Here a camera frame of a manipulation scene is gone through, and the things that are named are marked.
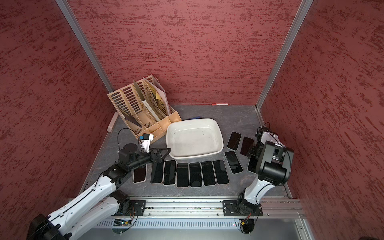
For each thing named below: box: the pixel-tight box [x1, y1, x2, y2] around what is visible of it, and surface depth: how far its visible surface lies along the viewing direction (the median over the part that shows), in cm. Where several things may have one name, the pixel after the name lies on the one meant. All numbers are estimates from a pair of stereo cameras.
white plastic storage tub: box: [166, 118, 224, 159], surface depth 103 cm
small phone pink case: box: [212, 159, 230, 186], surface depth 86 cm
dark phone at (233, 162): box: [224, 150, 244, 175], surface depth 94 cm
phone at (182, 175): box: [176, 162, 189, 188], surface depth 88 cm
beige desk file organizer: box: [107, 75, 182, 139], surface depth 102 cm
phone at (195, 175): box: [189, 162, 203, 188], surface depth 89 cm
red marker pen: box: [211, 103, 229, 106], surface depth 127 cm
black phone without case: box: [246, 155, 259, 174], surface depth 88 cm
